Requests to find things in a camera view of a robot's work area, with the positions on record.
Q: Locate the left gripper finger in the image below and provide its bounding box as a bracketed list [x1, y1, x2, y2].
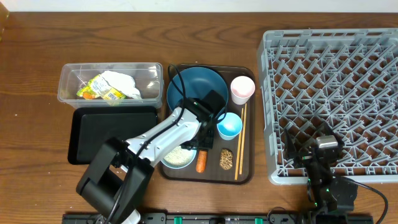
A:
[201, 129, 214, 150]
[180, 136, 204, 150]

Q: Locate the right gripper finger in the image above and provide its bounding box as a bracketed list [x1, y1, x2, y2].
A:
[322, 123, 344, 146]
[284, 128, 296, 159]

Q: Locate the light blue rice bowl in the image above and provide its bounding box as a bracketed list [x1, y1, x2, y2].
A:
[161, 146, 197, 169]

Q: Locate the white napkin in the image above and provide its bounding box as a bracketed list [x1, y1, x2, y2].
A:
[101, 71, 142, 100]

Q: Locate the yellow green snack wrapper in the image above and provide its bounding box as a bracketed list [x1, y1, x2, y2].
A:
[76, 75, 126, 100]

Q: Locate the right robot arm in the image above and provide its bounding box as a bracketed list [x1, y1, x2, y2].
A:
[285, 123, 358, 223]

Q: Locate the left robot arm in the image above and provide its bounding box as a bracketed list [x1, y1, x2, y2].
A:
[76, 96, 227, 223]

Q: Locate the grey dishwasher rack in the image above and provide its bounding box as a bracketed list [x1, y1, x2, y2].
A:
[257, 28, 397, 185]

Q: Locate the white rice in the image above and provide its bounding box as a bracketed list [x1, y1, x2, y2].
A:
[164, 146, 193, 167]

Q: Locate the orange carrot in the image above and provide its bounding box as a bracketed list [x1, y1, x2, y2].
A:
[196, 151, 207, 173]

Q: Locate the light blue cup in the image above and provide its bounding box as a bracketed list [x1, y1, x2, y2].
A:
[216, 112, 243, 141]

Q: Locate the brown textured food piece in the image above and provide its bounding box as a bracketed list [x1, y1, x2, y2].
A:
[220, 149, 233, 170]

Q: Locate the brown serving tray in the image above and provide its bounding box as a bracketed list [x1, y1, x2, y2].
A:
[159, 64, 256, 185]

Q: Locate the dark blue plate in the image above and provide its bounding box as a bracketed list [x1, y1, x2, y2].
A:
[167, 66, 229, 111]

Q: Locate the pink cup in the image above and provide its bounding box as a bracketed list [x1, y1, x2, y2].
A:
[230, 76, 255, 105]

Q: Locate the wooden chopstick left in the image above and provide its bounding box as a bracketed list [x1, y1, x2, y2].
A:
[234, 108, 244, 180]

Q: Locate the black tray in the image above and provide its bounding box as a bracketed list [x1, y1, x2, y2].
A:
[68, 106, 157, 165]

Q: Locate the clear plastic bin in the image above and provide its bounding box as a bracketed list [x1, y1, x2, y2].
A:
[58, 62, 164, 108]

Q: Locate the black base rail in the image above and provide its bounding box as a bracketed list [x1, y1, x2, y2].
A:
[61, 212, 374, 224]

